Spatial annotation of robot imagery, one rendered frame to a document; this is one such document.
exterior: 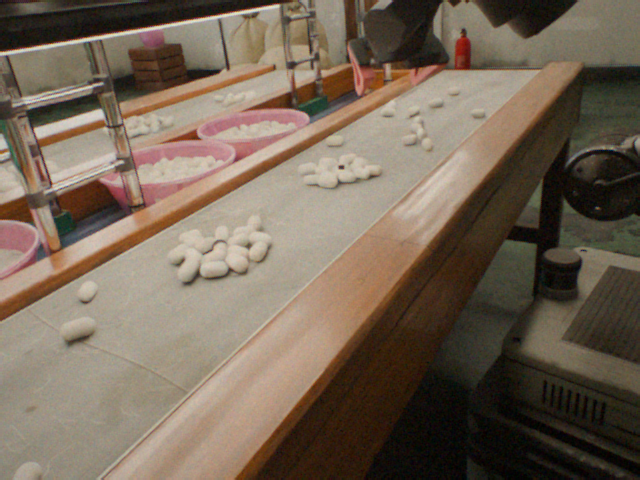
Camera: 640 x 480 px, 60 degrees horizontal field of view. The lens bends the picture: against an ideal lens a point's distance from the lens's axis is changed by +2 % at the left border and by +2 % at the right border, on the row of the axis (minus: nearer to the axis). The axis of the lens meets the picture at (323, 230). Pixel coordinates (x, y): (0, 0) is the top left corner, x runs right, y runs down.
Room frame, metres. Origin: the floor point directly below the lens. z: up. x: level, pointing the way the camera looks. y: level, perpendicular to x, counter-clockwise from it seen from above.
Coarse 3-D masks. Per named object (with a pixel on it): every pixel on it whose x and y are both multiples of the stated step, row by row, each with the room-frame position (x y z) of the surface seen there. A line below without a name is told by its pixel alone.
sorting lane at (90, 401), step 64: (384, 128) 1.23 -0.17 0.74; (448, 128) 1.17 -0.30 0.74; (256, 192) 0.90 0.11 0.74; (320, 192) 0.87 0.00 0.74; (384, 192) 0.84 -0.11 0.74; (128, 256) 0.70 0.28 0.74; (320, 256) 0.64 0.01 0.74; (64, 320) 0.55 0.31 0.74; (128, 320) 0.53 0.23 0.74; (192, 320) 0.52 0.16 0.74; (256, 320) 0.51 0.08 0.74; (0, 384) 0.44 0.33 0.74; (64, 384) 0.43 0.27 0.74; (128, 384) 0.42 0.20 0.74; (192, 384) 0.41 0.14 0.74; (0, 448) 0.36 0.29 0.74; (64, 448) 0.35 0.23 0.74; (128, 448) 0.34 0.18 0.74
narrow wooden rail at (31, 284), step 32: (384, 96) 1.46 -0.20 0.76; (320, 128) 1.20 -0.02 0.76; (256, 160) 1.01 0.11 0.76; (192, 192) 0.87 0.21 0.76; (224, 192) 0.90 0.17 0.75; (128, 224) 0.76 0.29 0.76; (160, 224) 0.77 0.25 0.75; (64, 256) 0.67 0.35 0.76; (96, 256) 0.67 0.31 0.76; (0, 288) 0.60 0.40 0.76; (32, 288) 0.60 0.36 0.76; (0, 320) 0.56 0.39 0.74
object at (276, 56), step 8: (280, 48) 4.15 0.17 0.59; (296, 48) 4.13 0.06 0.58; (304, 48) 4.11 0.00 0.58; (264, 56) 4.10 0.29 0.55; (272, 56) 4.02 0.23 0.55; (280, 56) 3.99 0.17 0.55; (296, 56) 3.98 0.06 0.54; (304, 56) 3.98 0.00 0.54; (320, 56) 3.98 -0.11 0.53; (328, 56) 4.05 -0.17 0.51; (280, 64) 3.91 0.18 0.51; (304, 64) 3.88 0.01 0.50; (328, 64) 4.03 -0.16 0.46
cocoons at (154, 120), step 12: (216, 96) 1.72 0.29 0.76; (228, 96) 1.71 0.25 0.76; (240, 96) 1.69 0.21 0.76; (252, 96) 1.70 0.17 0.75; (132, 120) 1.48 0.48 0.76; (144, 120) 1.49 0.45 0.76; (156, 120) 1.47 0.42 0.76; (168, 120) 1.45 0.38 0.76; (132, 132) 1.38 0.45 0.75; (144, 132) 1.39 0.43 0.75; (156, 132) 1.39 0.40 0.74; (0, 168) 1.15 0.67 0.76; (12, 168) 1.15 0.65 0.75; (48, 168) 1.12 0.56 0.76; (0, 180) 1.07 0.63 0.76; (12, 180) 1.07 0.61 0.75
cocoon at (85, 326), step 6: (84, 318) 0.51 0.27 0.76; (90, 318) 0.52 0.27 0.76; (66, 324) 0.51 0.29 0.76; (72, 324) 0.51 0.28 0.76; (78, 324) 0.51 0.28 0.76; (84, 324) 0.51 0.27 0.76; (90, 324) 0.51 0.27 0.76; (60, 330) 0.50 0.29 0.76; (66, 330) 0.50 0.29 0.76; (72, 330) 0.50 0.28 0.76; (78, 330) 0.50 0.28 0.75; (84, 330) 0.50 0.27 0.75; (90, 330) 0.51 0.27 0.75; (66, 336) 0.50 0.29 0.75; (72, 336) 0.50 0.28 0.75; (78, 336) 0.50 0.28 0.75
